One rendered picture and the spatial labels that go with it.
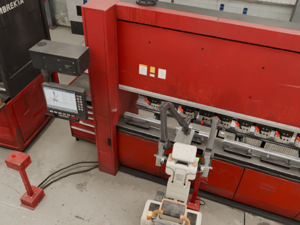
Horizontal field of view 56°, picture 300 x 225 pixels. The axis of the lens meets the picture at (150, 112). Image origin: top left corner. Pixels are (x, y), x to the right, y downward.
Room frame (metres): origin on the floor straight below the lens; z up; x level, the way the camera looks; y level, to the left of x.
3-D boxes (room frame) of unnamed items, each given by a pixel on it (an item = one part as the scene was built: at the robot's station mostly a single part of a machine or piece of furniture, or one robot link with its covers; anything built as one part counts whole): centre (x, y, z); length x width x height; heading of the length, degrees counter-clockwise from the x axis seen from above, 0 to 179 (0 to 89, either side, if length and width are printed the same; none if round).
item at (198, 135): (2.44, -0.50, 0.92); 0.39 x 0.06 x 0.10; 72
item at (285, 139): (2.15, -1.37, 1.26); 0.15 x 0.09 x 0.17; 72
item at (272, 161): (2.09, -1.38, 0.89); 0.30 x 0.05 x 0.03; 72
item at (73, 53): (2.41, 0.89, 1.53); 0.51 x 0.25 x 0.85; 76
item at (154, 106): (2.59, -0.04, 1.26); 0.15 x 0.09 x 0.17; 72
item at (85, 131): (3.26, 0.87, 0.50); 0.50 x 0.50 x 1.00; 72
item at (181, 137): (2.32, -0.40, 1.00); 0.26 x 0.18 x 0.01; 162
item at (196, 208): (2.04, -0.59, 0.06); 0.25 x 0.20 x 0.12; 166
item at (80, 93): (2.32, 0.86, 1.42); 0.45 x 0.12 x 0.36; 76
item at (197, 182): (2.07, -0.59, 0.39); 0.05 x 0.05 x 0.54; 76
